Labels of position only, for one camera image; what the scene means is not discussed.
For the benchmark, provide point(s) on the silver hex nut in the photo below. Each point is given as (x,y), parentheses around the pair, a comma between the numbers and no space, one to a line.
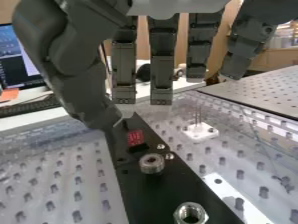
(191,213)

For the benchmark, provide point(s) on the clear box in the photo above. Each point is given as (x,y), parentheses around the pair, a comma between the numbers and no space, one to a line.
(248,115)

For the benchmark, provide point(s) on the white square plate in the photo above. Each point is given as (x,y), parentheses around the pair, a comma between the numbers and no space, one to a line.
(200,131)

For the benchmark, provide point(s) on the black keyboard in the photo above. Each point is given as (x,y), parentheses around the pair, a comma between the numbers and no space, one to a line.
(27,106)

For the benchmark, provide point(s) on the computer screen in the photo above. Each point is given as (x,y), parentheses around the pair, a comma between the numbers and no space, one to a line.
(15,56)

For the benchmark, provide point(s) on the silver bearing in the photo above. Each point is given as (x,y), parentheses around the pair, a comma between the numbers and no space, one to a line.
(152,163)

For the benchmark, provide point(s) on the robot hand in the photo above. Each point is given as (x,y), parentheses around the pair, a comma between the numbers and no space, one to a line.
(75,60)

